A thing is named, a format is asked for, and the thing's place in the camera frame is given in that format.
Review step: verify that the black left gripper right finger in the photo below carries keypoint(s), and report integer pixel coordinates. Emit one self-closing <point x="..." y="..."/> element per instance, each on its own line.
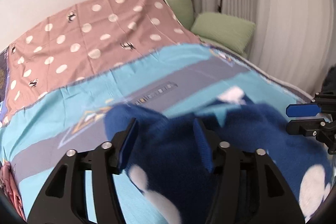
<point x="250" y="188"/>

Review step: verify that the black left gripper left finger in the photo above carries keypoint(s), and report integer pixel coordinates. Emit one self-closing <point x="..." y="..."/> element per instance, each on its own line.
<point x="63" y="197"/>

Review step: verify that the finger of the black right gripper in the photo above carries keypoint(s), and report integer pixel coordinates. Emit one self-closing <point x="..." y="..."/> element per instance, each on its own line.
<point x="303" y="110"/>
<point x="305" y="127"/>

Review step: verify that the blue fleece star garment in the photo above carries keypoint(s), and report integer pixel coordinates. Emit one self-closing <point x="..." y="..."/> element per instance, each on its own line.
<point x="165" y="164"/>

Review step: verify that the pink crumpled garment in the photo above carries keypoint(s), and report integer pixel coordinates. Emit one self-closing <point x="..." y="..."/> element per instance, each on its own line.
<point x="9" y="186"/>

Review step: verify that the light blue grey bedsheet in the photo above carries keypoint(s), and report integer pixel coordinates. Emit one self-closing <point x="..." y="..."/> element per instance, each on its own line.
<point x="174" y="80"/>

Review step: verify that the green pillow near edge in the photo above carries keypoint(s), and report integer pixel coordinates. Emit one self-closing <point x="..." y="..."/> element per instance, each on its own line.
<point x="229" y="31"/>

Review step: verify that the white curtain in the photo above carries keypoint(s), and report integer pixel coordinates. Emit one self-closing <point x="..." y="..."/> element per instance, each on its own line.
<point x="294" y="40"/>

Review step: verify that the green pillow upright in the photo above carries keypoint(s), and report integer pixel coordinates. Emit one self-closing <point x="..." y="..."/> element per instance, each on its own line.
<point x="184" y="11"/>

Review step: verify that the purple patterned pillow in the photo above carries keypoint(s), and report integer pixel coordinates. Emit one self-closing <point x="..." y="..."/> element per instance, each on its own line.
<point x="4" y="78"/>

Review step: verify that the pink polka dot blanket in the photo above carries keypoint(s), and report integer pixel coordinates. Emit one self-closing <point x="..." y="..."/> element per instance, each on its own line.
<point x="85" y="40"/>

